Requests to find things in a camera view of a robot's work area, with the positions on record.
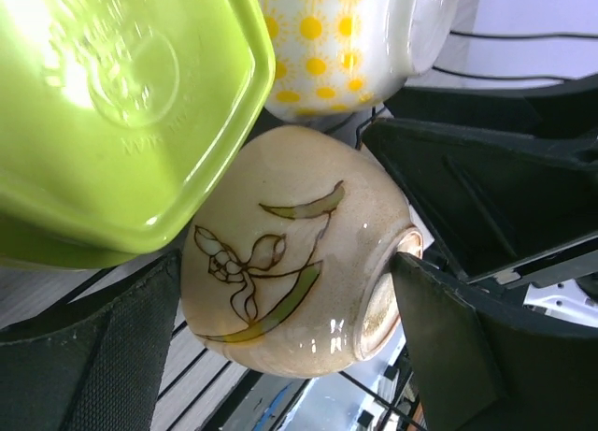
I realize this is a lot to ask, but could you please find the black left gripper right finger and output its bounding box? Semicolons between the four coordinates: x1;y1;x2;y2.
391;253;597;430

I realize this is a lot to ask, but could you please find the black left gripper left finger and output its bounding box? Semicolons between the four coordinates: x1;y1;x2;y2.
1;251;181;430

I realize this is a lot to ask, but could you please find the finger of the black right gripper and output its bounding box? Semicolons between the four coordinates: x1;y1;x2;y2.
362;76;597;281

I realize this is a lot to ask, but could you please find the black wire dish rack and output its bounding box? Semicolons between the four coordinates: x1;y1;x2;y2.
0;0;598;431

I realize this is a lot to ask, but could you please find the beige floral ceramic bowl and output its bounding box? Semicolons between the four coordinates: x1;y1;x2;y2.
180;125;424;379

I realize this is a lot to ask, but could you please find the green square bowl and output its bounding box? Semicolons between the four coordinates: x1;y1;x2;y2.
1;0;275;268

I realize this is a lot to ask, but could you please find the yellow dotted white bowl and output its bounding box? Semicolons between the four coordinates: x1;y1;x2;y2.
259;0;459;122

